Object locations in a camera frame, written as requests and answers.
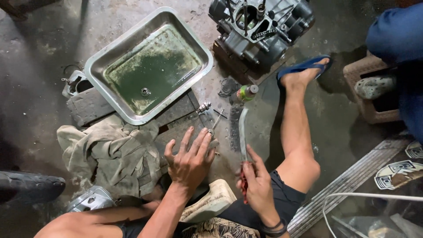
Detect person's left hand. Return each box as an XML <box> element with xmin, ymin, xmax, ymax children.
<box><xmin>164</xmin><ymin>126</ymin><xmax>216</xmax><ymax>192</ymax></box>

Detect person's right hand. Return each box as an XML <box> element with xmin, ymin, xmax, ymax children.
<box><xmin>236</xmin><ymin>144</ymin><xmax>280</xmax><ymax>226</ymax></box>

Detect red-handled curved knife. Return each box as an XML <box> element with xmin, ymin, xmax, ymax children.
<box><xmin>238</xmin><ymin>107</ymin><xmax>249</xmax><ymax>204</ymax></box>

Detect black wristbands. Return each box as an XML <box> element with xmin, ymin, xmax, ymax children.
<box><xmin>259</xmin><ymin>218</ymin><xmax>289</xmax><ymax>238</ymax></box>

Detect dirty white plastic canister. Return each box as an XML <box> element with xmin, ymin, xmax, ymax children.
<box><xmin>179</xmin><ymin>179</ymin><xmax>238</xmax><ymax>224</ymax></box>

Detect metal engine valve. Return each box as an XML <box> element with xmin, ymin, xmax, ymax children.
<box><xmin>208</xmin><ymin>109</ymin><xmax>225</xmax><ymax>138</ymax></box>

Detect floral patterned cloth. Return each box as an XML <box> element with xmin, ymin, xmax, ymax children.
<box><xmin>181</xmin><ymin>217</ymin><xmax>262</xmax><ymax>238</ymax></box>

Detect small metal spring fitting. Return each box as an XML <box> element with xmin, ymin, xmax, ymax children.
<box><xmin>196</xmin><ymin>101</ymin><xmax>212</xmax><ymax>115</ymax></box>

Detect person's right leg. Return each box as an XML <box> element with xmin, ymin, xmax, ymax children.
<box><xmin>275</xmin><ymin>58</ymin><xmax>331</xmax><ymax>195</ymax></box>

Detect person's leg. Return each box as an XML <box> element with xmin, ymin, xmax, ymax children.
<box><xmin>275</xmin><ymin>58</ymin><xmax>331</xmax><ymax>195</ymax></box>
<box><xmin>33</xmin><ymin>200</ymin><xmax>160</xmax><ymax>238</ymax></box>

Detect dirty beige rag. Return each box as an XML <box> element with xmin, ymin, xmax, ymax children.
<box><xmin>56</xmin><ymin>114</ymin><xmax>170</xmax><ymax>199</ymax></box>

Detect ribbed aluminium strip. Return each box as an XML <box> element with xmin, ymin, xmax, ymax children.
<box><xmin>287</xmin><ymin>137</ymin><xmax>411</xmax><ymax>236</ymax></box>

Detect green-labelled plastic bottle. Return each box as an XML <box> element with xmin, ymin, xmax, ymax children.
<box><xmin>235</xmin><ymin>84</ymin><xmax>260</xmax><ymax>104</ymax></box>

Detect silver engine cover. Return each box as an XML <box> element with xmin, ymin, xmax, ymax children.
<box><xmin>66</xmin><ymin>185</ymin><xmax>117</xmax><ymax>213</ymax></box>

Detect steel tray with green liquid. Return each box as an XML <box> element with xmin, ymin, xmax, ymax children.
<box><xmin>84</xmin><ymin>6</ymin><xmax>214</xmax><ymax>126</ymax></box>

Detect person's left leg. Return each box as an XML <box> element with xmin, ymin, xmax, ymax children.
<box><xmin>33</xmin><ymin>200</ymin><xmax>160</xmax><ymax>238</ymax></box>

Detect dark wooden plank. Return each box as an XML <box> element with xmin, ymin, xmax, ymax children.
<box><xmin>66</xmin><ymin>87</ymin><xmax>220</xmax><ymax>157</ymax></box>

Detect heap of clear plastic scraps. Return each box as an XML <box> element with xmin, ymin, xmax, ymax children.
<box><xmin>325</xmin><ymin>198</ymin><xmax>423</xmax><ymax>238</ymax></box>

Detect blue flip-flop sandal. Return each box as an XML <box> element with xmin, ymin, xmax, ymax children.
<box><xmin>276</xmin><ymin>54</ymin><xmax>334</xmax><ymax>89</ymax></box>

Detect dark board with stickers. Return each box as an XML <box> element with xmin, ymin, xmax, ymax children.
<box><xmin>350</xmin><ymin>140</ymin><xmax>423</xmax><ymax>199</ymax></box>

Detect silver engine cylinder part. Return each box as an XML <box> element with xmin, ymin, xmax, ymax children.
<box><xmin>61</xmin><ymin>69</ymin><xmax>95</xmax><ymax>99</ymax></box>

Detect grey motorcycle engine block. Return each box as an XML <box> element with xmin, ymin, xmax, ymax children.
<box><xmin>208</xmin><ymin>0</ymin><xmax>315</xmax><ymax>67</ymax></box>

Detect brown plastic stool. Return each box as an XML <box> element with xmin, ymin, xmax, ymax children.
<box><xmin>343</xmin><ymin>54</ymin><xmax>402</xmax><ymax>125</ymax></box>

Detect black rubber tyre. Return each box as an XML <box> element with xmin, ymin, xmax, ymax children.
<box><xmin>0</xmin><ymin>171</ymin><xmax>66</xmax><ymax>205</ymax></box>

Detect white cable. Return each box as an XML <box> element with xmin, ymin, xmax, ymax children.
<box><xmin>322</xmin><ymin>192</ymin><xmax>423</xmax><ymax>238</ymax></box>

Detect thin black ring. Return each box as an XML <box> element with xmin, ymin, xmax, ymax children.
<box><xmin>62</xmin><ymin>64</ymin><xmax>83</xmax><ymax>75</ymax></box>

